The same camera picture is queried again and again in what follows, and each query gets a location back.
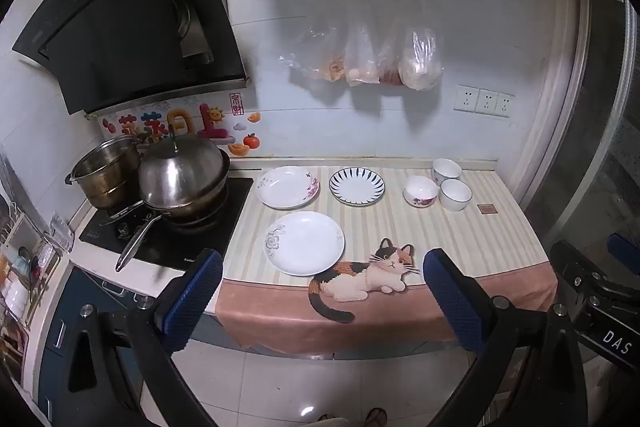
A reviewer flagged black induction cooktop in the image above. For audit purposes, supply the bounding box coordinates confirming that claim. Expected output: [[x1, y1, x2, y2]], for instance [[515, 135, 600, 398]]
[[78, 177, 255, 272]]

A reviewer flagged white plate with blue leaves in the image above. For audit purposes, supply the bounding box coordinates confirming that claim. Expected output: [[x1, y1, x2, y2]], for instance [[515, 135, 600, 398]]
[[329, 167, 386, 206]]

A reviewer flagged black range hood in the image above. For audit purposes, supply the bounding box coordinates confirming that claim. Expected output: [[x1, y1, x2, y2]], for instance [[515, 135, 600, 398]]
[[12, 0, 251, 118]]

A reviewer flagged steel stock pot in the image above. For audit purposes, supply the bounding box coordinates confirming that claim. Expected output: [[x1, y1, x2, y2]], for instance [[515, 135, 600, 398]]
[[64, 137, 146, 210]]

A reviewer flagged steel wok lid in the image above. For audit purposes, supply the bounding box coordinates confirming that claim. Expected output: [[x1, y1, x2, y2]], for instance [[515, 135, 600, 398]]
[[138, 133, 226, 208]]

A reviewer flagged clear plastic bag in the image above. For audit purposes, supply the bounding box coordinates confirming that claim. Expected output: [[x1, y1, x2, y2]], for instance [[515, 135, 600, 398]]
[[279, 0, 347, 84], [378, 27, 404, 86], [398, 0, 444, 91], [344, 21, 382, 88]]

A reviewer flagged blue kitchen cabinet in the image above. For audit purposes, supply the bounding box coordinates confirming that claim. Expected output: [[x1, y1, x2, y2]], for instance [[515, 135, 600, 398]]
[[37, 267, 168, 427]]

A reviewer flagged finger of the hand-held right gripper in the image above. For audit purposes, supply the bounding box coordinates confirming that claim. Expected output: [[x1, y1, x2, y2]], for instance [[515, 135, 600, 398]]
[[548, 240, 618, 305], [607, 232, 640, 265]]

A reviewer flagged white bowl with black rim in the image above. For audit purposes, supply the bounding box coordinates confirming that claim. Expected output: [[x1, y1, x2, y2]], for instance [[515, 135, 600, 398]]
[[439, 179, 473, 212]]

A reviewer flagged colorful wall sticker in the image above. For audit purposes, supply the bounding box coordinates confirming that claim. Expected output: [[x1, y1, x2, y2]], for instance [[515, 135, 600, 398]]
[[100, 93, 262, 158]]

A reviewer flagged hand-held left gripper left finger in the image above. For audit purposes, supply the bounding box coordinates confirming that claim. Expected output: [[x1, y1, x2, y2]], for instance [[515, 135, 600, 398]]
[[42, 248, 224, 427]]

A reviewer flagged white bowl with heart print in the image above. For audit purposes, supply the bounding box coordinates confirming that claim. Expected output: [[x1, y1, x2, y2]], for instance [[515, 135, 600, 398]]
[[431, 158, 463, 184]]

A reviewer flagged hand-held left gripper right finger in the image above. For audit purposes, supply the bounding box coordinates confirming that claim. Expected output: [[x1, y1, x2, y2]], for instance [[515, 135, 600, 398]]
[[422, 248, 589, 427]]

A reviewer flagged wire dish rack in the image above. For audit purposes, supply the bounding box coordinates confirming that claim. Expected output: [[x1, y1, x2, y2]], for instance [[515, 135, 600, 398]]
[[0, 147, 68, 358]]

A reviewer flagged white plate with red flowers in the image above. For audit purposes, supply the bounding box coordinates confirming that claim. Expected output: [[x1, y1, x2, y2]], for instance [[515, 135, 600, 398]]
[[256, 166, 320, 210]]

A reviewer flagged steel wok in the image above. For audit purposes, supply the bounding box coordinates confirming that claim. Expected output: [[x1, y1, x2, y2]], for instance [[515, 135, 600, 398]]
[[142, 151, 232, 226]]

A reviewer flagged white plate with grey flower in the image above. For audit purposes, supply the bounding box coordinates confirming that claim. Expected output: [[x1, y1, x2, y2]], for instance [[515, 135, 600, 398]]
[[263, 211, 346, 277]]

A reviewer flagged striped cat print mat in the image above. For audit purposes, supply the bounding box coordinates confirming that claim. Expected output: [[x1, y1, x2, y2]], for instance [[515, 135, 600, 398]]
[[215, 164, 559, 356]]

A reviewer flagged white bowl with red flowers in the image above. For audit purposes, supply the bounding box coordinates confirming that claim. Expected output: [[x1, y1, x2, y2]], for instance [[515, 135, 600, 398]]
[[403, 176, 440, 208]]

